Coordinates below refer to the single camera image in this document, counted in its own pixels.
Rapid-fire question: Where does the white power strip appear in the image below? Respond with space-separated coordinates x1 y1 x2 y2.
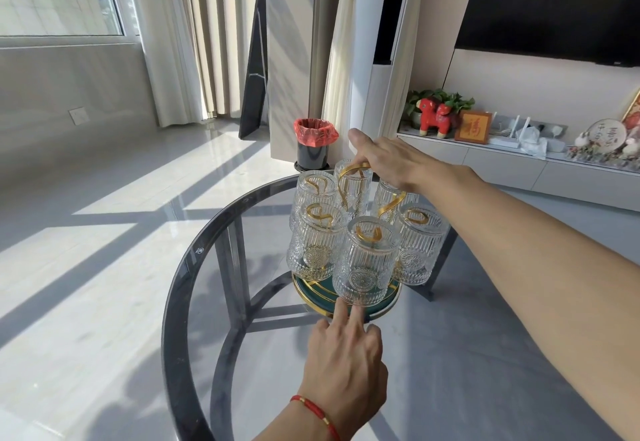
530 122 569 139

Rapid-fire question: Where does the white television cabinet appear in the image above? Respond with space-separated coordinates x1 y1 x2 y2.
396 128 640 208

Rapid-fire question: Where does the set of ribbed clear glasses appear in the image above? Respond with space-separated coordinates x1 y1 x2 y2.
286 158 451 305

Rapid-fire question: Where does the white sheer curtain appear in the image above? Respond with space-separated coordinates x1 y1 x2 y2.
125 0 203 130

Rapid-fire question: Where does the crumpled white plastic bag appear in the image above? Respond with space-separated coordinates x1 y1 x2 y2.
519 126 567 160

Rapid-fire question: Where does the person's left hand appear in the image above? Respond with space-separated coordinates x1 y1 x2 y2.
295 298 390 437

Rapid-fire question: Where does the white router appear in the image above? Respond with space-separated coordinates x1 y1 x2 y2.
487 113 534 150

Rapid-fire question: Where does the black television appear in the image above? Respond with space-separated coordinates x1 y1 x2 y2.
453 0 640 70

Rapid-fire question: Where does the gold cup rack green tray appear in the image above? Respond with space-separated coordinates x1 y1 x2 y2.
291 161 407 320

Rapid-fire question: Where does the red trash bag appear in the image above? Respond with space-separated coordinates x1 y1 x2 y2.
293 117 340 148

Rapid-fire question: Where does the person's right hand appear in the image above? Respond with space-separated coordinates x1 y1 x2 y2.
348 128 464 195

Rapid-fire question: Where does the round decorative plate with flowers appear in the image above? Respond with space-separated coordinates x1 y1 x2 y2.
566 118 640 173

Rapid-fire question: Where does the red horse toy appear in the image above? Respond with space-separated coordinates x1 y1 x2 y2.
417 97 454 140

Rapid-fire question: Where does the green potted plant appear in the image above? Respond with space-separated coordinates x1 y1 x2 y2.
403 88 476 130

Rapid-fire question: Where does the gold picture frame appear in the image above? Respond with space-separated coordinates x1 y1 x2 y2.
621 88 640 128

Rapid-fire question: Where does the gold framed red picture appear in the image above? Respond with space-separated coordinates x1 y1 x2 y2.
453 110 494 146

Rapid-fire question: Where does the white floor air conditioner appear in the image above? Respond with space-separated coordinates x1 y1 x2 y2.
356 0 417 146

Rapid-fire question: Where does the black marble slab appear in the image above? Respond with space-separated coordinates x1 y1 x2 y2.
238 0 270 141

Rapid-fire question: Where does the red string bracelet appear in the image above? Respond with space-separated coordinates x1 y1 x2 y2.
290 394 341 441

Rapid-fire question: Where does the beige curtain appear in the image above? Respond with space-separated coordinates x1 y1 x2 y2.
175 0 262 121

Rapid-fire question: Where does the person's left forearm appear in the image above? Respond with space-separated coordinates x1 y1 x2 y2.
252 398 341 441

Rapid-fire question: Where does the round glass table dark frame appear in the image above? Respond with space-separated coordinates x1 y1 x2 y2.
161 172 621 441

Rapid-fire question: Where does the person's right forearm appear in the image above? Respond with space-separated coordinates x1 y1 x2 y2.
425 163 640 441

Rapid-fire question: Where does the black trash bin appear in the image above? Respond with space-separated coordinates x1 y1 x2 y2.
294 140 334 173

